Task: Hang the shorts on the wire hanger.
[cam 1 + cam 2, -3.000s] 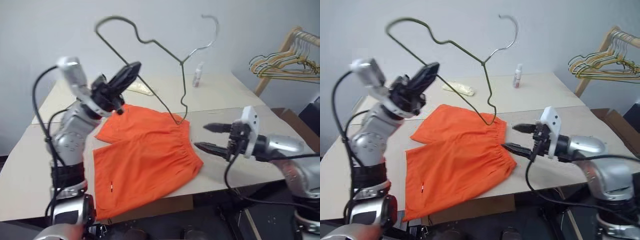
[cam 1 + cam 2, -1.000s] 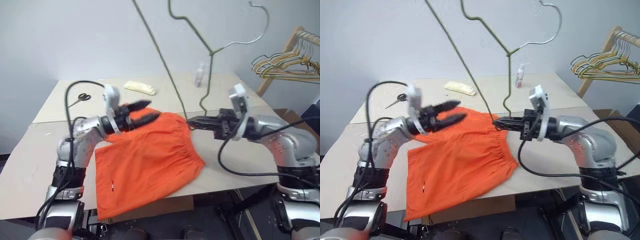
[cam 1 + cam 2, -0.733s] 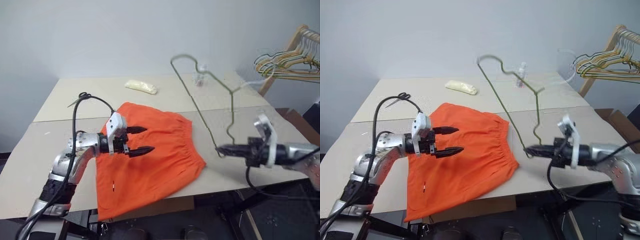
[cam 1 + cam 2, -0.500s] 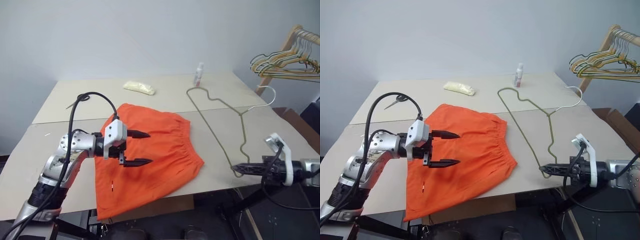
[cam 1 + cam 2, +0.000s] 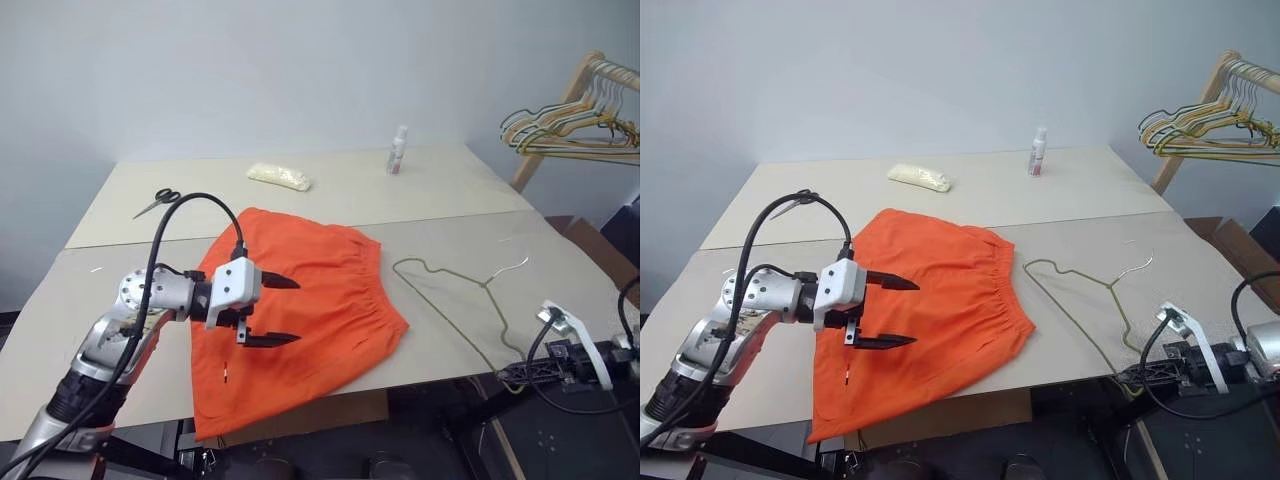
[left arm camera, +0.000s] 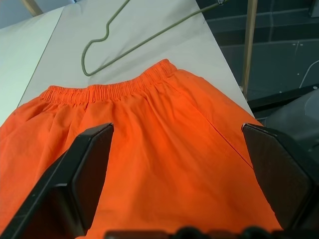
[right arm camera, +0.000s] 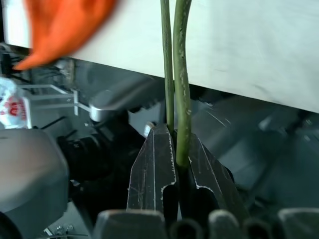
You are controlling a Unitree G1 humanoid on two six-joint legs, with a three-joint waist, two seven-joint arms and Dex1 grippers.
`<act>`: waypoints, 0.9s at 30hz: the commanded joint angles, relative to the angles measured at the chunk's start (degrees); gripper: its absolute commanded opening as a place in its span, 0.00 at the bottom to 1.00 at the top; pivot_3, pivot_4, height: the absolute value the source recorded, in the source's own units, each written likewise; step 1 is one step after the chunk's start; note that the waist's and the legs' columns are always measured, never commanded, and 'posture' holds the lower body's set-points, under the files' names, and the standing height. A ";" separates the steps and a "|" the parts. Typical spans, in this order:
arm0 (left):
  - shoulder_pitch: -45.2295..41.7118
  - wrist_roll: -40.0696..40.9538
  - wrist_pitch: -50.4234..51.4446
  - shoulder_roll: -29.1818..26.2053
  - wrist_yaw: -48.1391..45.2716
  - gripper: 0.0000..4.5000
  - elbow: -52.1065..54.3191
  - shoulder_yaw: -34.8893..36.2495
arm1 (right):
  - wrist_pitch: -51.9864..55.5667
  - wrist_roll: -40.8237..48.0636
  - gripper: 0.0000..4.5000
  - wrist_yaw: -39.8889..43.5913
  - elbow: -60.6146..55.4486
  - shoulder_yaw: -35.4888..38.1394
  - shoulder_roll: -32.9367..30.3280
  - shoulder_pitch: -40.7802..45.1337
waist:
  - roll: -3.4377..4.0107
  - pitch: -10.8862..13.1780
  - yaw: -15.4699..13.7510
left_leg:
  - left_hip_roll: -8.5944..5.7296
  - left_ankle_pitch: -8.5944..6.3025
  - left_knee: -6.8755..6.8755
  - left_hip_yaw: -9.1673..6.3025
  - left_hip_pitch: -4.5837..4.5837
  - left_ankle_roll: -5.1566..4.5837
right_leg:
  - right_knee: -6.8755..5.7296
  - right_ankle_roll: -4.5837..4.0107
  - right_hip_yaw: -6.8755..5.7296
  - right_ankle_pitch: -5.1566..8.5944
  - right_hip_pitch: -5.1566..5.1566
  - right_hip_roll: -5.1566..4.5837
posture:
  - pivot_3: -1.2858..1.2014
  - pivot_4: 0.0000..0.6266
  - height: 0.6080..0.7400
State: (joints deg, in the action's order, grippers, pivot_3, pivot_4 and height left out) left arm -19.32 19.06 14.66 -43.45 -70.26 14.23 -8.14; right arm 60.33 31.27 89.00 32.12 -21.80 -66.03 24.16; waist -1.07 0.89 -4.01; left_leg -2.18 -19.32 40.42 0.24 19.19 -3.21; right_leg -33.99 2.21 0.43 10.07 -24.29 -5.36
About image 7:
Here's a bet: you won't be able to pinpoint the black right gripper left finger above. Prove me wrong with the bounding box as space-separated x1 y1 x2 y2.
126 123 179 220

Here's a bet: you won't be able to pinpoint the white plastic bag red print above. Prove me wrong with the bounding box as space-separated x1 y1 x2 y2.
0 76 32 130

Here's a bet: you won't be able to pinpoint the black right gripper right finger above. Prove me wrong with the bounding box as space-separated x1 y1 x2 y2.
173 128 250 221

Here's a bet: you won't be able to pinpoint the silver robot torso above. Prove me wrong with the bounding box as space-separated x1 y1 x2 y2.
0 128 70 226

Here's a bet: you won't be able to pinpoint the white metal frame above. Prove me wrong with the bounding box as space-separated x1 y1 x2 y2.
21 84 93 116

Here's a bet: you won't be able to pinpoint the silver metal cylinder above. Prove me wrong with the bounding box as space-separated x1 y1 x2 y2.
89 90 161 122

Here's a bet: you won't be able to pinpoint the green flower stems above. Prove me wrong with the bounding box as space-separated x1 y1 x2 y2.
160 0 193 168

